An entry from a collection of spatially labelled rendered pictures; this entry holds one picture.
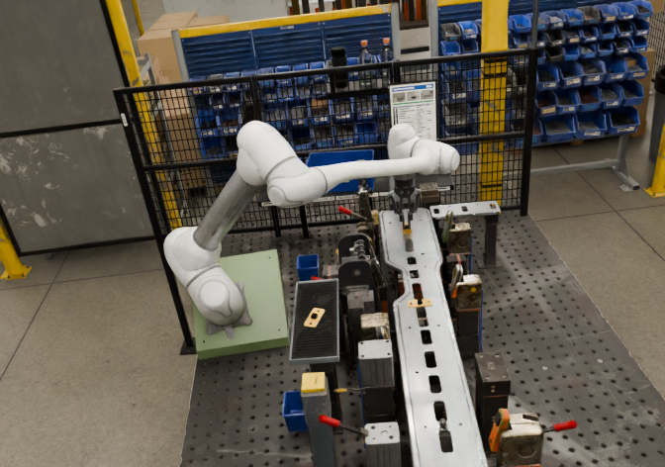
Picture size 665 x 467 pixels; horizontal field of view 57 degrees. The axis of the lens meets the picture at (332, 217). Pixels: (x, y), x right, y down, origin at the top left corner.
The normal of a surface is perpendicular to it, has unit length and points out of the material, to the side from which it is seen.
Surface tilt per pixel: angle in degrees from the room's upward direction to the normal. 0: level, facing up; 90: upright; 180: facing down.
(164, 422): 0
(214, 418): 0
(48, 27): 89
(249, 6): 90
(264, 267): 42
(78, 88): 92
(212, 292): 47
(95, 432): 0
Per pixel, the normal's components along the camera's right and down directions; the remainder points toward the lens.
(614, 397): -0.10, -0.86
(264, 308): 0.00, -0.31
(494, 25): 0.06, 0.50
